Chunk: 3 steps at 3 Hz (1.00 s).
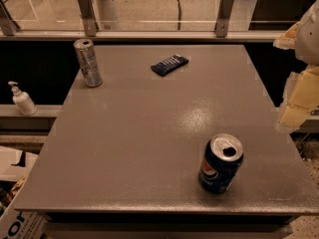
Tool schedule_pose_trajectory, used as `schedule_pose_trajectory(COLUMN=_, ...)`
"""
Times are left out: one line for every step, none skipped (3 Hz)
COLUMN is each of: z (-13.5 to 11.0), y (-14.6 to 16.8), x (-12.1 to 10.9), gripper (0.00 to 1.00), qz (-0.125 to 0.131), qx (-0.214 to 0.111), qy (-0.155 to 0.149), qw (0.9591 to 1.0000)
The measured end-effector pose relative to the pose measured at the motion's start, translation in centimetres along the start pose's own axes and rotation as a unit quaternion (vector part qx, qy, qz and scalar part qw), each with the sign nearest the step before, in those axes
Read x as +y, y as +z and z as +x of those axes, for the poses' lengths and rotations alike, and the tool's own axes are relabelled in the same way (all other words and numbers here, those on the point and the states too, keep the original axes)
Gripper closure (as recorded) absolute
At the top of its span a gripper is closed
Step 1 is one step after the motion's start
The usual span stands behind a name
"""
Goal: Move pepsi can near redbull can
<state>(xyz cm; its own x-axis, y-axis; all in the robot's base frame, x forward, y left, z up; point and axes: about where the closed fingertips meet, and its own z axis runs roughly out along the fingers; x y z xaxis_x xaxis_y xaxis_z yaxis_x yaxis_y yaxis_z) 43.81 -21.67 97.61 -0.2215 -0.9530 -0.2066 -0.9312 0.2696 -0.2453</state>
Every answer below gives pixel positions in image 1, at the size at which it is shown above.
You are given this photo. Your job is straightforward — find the silver redbull can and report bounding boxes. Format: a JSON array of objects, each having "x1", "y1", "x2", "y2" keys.
[{"x1": 73, "y1": 39, "x2": 103, "y2": 88}]

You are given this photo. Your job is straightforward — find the blue pepsi can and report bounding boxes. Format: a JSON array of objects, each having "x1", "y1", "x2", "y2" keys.
[{"x1": 198, "y1": 133, "x2": 244, "y2": 193}]

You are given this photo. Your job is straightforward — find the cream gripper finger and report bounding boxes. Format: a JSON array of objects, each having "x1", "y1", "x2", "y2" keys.
[
  {"x1": 273, "y1": 23, "x2": 299, "y2": 50},
  {"x1": 277, "y1": 65, "x2": 319, "y2": 128}
]

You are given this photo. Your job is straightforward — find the metal railing bracket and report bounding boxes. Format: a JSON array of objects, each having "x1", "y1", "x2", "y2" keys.
[
  {"x1": 215, "y1": 0, "x2": 234, "y2": 38},
  {"x1": 78, "y1": 0, "x2": 98, "y2": 37}
]

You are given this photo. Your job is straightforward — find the left metal railing bracket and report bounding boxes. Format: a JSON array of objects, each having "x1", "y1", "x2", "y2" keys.
[{"x1": 78, "y1": 0, "x2": 98, "y2": 37}]

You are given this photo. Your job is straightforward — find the white pump bottle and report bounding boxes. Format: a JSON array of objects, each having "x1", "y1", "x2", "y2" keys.
[{"x1": 8, "y1": 81, "x2": 37, "y2": 116}]

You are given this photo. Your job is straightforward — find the far left metal bracket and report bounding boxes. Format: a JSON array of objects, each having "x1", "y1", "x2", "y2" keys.
[{"x1": 0, "y1": 0, "x2": 19, "y2": 36}]

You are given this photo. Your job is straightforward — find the right metal railing bracket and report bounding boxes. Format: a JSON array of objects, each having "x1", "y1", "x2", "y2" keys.
[{"x1": 215, "y1": 0, "x2": 234, "y2": 38}]

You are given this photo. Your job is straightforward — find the cardboard box with lettering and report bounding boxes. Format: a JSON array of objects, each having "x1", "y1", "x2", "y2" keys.
[{"x1": 0, "y1": 146, "x2": 45, "y2": 239}]

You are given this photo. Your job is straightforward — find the white pipe behind glass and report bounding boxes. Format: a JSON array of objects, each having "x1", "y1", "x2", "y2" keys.
[{"x1": 96, "y1": 0, "x2": 120, "y2": 31}]

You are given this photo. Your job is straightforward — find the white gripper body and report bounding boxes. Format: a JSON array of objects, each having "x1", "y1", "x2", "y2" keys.
[{"x1": 295, "y1": 0, "x2": 319, "y2": 65}]

